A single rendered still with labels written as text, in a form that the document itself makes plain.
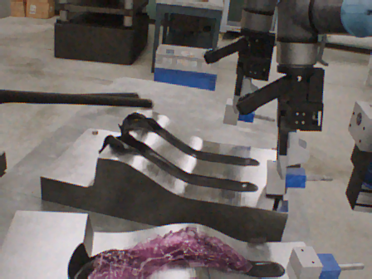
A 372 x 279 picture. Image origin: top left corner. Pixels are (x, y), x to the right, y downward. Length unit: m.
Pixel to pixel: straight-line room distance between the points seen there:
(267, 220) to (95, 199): 0.34
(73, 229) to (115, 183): 0.19
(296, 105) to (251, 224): 0.24
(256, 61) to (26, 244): 0.66
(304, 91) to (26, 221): 0.52
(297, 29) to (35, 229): 0.54
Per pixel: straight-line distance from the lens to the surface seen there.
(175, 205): 0.79
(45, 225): 0.66
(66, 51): 4.86
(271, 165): 0.80
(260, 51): 1.01
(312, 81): 0.76
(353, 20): 0.67
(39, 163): 1.04
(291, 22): 0.73
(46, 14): 7.29
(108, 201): 0.83
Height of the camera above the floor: 1.32
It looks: 25 degrees down
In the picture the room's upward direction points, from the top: 7 degrees clockwise
